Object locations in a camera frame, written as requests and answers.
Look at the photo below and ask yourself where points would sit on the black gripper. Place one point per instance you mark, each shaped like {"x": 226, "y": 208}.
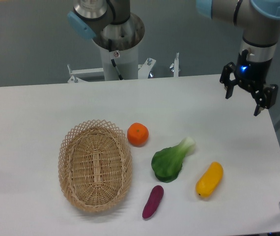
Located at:
{"x": 250, "y": 76}

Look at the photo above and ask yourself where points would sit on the green bok choy vegetable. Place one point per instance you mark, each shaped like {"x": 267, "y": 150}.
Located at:
{"x": 167, "y": 163}

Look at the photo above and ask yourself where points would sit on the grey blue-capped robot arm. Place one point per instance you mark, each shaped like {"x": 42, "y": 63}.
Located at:
{"x": 260, "y": 20}

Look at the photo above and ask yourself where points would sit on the yellow mango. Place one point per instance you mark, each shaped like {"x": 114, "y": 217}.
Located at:
{"x": 210, "y": 180}

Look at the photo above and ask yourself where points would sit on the orange tangerine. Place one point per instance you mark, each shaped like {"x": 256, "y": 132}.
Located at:
{"x": 137, "y": 134}

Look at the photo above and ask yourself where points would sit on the purple sweet potato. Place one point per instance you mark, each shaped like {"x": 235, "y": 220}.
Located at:
{"x": 153, "y": 202}

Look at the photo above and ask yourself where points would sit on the woven wicker basket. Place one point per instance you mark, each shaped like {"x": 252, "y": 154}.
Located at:
{"x": 95, "y": 166}

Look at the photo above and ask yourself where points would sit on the white metal base frame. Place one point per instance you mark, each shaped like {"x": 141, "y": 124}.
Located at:
{"x": 123, "y": 71}

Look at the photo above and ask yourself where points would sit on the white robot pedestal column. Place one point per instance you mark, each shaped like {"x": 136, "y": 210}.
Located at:
{"x": 121, "y": 42}

